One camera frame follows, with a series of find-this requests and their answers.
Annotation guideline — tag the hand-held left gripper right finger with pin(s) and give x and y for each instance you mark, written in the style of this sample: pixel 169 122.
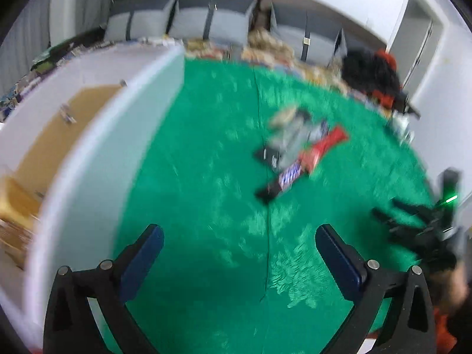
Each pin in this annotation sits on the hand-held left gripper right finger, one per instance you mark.
pixel 339 261

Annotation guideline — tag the long clear black snack packet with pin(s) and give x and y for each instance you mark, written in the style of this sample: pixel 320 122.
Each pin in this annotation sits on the long clear black snack packet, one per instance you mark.
pixel 269 156

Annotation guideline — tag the red garment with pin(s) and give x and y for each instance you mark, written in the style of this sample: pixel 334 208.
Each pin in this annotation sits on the red garment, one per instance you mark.
pixel 385 59

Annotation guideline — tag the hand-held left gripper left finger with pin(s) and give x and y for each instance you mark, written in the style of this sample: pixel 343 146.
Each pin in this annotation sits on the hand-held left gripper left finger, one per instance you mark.
pixel 143 261

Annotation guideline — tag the grey pleated curtain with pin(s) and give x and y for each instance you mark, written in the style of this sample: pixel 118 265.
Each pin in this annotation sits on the grey pleated curtain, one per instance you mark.
pixel 73 3
pixel 22 44

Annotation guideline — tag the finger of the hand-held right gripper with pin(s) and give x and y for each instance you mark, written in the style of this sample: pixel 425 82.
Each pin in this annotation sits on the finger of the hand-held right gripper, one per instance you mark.
pixel 413 209
pixel 398 223

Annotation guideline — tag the person's right forearm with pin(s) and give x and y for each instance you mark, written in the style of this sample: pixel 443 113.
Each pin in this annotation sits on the person's right forearm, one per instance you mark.
pixel 444 287

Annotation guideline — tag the white storage box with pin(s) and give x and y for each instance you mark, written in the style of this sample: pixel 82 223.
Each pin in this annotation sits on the white storage box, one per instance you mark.
pixel 92 177

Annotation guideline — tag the red snack packet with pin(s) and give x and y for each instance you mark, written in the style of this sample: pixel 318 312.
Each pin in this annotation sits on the red snack packet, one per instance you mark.
pixel 324 145

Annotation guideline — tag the white blue teapot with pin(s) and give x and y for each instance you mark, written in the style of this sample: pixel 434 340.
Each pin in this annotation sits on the white blue teapot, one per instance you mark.
pixel 405 128

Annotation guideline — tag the dark chocolate bar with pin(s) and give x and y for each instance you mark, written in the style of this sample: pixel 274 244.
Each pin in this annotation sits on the dark chocolate bar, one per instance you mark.
pixel 284 180

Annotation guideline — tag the black clothing pile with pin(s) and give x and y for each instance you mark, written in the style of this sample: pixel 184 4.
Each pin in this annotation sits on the black clothing pile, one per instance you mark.
pixel 365 73

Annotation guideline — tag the white door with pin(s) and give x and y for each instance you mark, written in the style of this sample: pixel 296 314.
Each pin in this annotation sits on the white door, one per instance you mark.
pixel 416 44

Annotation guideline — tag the yellow wafer stick packet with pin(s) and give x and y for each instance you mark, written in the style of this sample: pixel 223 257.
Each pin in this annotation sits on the yellow wafer stick packet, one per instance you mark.
pixel 282 118

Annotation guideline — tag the green patterned cloth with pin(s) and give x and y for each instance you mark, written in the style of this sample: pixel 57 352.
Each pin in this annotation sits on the green patterned cloth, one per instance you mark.
pixel 206 210

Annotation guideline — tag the beige folded blanket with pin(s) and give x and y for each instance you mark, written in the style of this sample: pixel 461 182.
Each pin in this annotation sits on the beige folded blanket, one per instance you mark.
pixel 265 42

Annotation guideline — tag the floral bedsheet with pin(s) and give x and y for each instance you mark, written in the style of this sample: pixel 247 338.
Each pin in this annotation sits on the floral bedsheet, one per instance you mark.
pixel 295 68

